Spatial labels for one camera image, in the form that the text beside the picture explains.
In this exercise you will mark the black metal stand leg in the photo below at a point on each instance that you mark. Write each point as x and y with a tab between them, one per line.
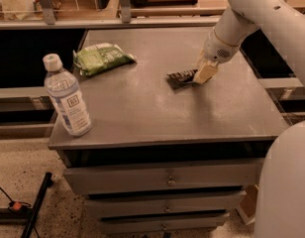
24	213

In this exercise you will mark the grey drawer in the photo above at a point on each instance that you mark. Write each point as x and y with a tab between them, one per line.
163	176
163	223
164	204

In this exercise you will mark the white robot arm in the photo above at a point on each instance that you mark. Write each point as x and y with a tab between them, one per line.
280	204

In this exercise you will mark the middle grey drawer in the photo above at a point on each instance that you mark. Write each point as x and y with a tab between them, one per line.
164	204

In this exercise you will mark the clear plastic water bottle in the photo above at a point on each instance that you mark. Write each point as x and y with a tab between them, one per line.
66	96

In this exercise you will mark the cardboard box on floor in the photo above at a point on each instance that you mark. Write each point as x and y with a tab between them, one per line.
246	209

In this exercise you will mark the green chip bag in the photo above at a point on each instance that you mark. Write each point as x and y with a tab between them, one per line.
99	58

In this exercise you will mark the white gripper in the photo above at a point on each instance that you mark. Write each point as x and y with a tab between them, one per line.
217	50

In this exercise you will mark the grey drawer cabinet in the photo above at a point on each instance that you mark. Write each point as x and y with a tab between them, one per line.
138	118

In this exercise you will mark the grey metal shelf rail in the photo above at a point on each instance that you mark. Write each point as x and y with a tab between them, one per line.
73	14

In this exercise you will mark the black rxbar chocolate bar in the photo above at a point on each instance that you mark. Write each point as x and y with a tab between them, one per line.
181	78

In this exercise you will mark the bottom grey drawer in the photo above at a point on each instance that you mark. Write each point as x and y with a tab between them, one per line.
163	223

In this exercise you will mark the top grey drawer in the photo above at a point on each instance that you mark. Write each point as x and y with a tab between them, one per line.
163	176

